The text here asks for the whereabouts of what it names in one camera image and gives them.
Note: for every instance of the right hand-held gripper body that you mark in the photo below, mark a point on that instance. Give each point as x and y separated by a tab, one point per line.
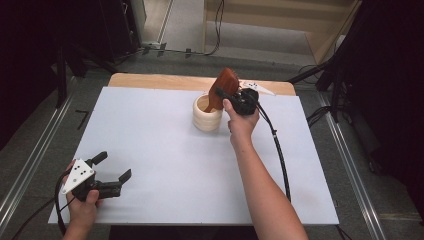
246	103

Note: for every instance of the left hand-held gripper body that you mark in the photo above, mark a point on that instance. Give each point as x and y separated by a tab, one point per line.
80	176

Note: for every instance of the cream ribbed round holder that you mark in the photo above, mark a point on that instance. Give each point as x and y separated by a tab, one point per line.
205	121

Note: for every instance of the person's right hand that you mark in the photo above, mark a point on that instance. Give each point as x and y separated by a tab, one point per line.
241	126

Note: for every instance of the person's left hand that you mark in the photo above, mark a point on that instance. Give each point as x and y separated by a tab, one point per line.
83	213

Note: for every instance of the white table sheet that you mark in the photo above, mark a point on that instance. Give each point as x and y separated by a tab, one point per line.
160	140

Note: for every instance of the black metal stand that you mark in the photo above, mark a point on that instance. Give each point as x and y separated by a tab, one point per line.
335	83
61	76

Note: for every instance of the black cabinet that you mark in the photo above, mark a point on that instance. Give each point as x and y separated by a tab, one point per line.
116	26

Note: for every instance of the black curtain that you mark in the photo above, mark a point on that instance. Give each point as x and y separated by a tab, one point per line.
26	50
393	83

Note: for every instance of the metal floor rail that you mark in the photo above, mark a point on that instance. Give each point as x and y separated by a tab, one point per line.
350	166
33	160

